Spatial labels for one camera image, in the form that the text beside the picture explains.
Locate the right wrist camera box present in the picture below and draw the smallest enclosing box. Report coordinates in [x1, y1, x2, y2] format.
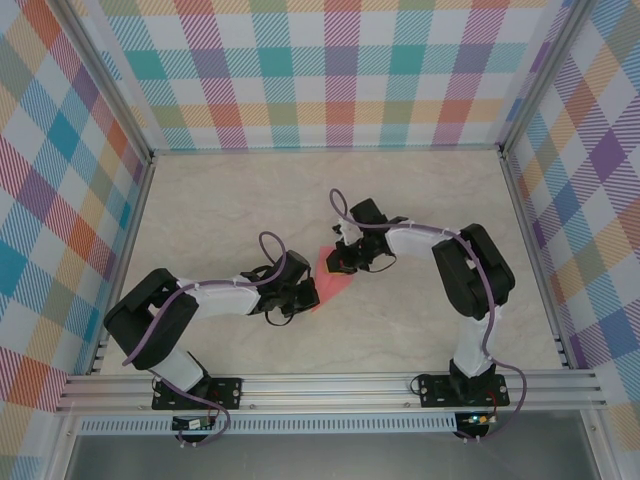
[332, 219, 362, 246]

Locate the grey metal panel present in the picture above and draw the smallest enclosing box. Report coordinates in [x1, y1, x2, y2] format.
[64, 432, 601, 480]

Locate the aluminium side rail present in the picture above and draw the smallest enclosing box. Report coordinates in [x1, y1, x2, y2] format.
[499, 152, 574, 371]
[88, 154, 157, 376]

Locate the slotted grey cable duct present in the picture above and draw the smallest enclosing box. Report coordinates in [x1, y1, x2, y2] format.
[79, 412, 459, 435]

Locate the aluminium frame post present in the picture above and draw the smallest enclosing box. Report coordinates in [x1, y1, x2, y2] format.
[498, 0, 591, 161]
[49, 0, 155, 166]

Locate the thin aluminium back rail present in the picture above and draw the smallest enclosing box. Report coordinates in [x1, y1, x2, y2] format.
[149, 144, 506, 157]

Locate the purple cable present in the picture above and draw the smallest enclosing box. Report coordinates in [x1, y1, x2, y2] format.
[121, 231, 292, 449]
[328, 188, 529, 444]

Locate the long aluminium frame rail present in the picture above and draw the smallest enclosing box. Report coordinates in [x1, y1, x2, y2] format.
[54, 369, 609, 414]

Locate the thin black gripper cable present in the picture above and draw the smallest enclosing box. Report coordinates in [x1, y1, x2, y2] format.
[264, 309, 297, 329]
[364, 252, 400, 275]

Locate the pink paper sheet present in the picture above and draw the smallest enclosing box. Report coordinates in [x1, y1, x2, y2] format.
[310, 246, 354, 314]

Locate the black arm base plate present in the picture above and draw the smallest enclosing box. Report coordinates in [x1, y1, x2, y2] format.
[418, 373, 510, 409]
[152, 377, 244, 411]

